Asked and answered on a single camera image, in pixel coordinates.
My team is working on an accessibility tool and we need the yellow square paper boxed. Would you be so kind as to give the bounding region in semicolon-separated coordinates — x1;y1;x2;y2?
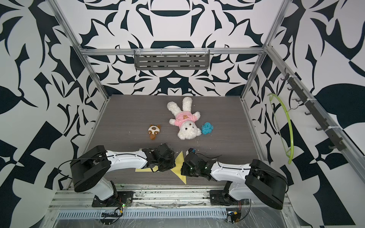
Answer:
171;151;187;185

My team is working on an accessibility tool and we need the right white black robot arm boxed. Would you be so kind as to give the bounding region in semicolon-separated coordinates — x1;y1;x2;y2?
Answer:
181;149;288;210

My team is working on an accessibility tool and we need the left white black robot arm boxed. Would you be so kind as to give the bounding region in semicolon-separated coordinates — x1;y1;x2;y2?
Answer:
70;143;176;201

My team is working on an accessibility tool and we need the small brown white plush toy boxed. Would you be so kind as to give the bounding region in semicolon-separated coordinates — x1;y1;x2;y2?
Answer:
148;124;161;140

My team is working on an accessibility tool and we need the teal yarn bundle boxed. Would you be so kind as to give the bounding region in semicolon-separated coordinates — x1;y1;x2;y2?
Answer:
201;122;214;135

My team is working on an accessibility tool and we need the white plush bunny pink shirt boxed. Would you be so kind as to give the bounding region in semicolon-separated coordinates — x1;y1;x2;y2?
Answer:
167;97;202;140

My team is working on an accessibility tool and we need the green clothes hanger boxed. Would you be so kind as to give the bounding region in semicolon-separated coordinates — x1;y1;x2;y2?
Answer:
267;93;294;165

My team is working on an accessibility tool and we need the grey perforated metal shelf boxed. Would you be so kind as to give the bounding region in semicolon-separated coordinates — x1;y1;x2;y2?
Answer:
134;48;210;70

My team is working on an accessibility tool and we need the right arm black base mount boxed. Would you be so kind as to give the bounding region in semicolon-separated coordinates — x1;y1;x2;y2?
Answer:
209;181;250;206

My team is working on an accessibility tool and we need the white slotted cable duct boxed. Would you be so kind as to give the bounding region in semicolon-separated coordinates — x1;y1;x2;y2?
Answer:
57;208;227;220

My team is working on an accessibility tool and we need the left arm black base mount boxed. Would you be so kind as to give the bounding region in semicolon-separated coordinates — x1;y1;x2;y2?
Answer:
92;181;134;208

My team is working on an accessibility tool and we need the grey wall hook rail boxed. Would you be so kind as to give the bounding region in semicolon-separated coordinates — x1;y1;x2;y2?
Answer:
282;68;347;151

